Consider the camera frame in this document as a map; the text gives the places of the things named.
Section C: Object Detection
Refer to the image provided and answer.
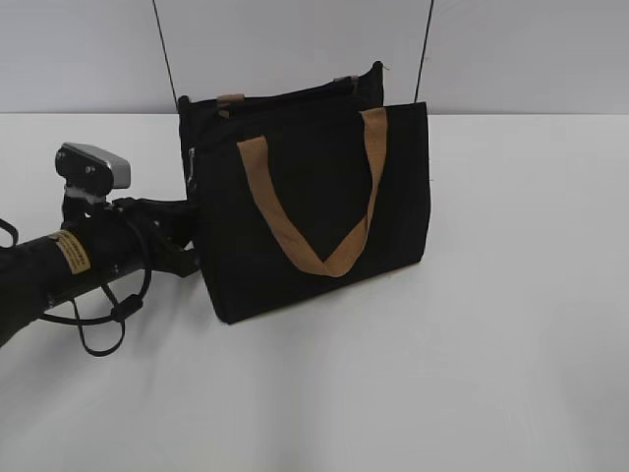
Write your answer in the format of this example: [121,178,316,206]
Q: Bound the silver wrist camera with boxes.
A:
[55,143,132,204]

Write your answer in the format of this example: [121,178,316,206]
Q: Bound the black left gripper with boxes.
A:
[87,198,199,277]

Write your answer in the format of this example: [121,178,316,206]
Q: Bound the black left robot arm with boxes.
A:
[1,198,199,343]

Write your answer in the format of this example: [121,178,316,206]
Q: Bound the silver zipper pull with ring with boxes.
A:
[186,147,197,193]

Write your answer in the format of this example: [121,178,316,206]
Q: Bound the black tote bag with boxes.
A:
[178,62,431,325]

